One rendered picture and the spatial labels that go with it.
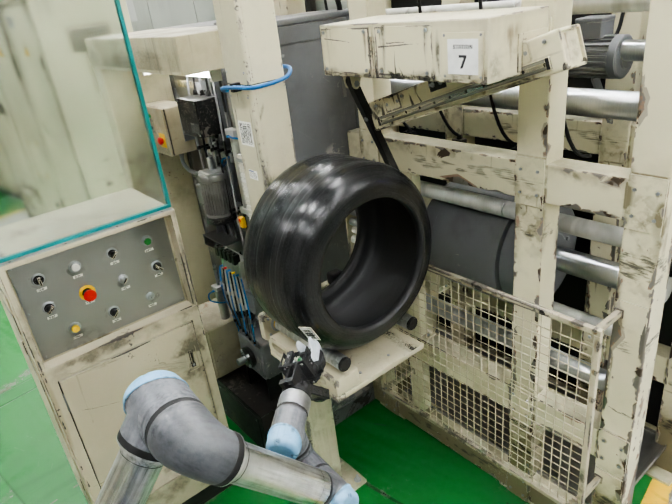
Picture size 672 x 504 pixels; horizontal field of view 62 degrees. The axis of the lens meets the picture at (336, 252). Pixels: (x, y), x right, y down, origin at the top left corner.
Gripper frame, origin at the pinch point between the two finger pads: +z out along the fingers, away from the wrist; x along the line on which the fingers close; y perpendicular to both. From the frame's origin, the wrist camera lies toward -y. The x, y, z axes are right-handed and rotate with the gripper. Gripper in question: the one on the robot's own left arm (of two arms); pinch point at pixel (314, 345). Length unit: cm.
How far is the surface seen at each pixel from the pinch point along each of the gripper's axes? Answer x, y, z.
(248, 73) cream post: -4, 63, 46
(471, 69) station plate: -61, 44, 27
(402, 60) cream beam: -45, 49, 41
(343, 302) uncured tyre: 4.3, -14.5, 37.0
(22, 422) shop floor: 213, -41, 60
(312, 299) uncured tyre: -5.0, 11.8, 3.6
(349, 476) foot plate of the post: 44, -98, 34
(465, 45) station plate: -61, 49, 29
